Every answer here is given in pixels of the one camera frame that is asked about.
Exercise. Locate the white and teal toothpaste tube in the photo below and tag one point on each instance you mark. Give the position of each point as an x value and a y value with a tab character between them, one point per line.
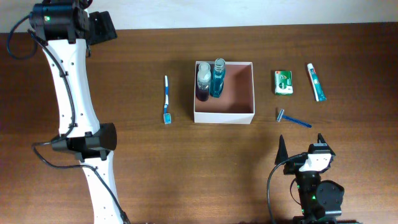
317	88

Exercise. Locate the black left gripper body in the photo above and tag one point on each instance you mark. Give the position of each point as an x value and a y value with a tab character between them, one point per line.
101	31

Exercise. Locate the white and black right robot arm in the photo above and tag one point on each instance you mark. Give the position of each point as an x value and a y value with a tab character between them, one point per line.
320	200

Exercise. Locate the teal mouthwash bottle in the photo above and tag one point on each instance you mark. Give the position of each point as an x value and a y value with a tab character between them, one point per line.
218	75

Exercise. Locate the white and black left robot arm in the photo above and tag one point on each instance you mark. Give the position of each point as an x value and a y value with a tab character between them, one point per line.
65	30

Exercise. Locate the green soap box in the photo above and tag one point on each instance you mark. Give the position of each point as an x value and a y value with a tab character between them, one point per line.
283	82

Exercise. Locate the clear bottle with purple liquid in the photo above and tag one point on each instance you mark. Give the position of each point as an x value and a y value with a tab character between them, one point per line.
203	81

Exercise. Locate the white open cardboard box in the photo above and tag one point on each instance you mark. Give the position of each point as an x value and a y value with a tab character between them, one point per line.
236	105

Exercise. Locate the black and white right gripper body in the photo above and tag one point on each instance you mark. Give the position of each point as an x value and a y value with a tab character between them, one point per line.
293	165

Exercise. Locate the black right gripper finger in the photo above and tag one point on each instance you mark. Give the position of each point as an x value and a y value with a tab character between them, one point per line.
282	154
320	139

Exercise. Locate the blue and white toothbrush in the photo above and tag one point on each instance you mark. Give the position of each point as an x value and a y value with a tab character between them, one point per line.
167	116

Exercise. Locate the blue disposable razor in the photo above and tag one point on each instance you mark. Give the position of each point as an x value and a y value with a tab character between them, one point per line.
282	116

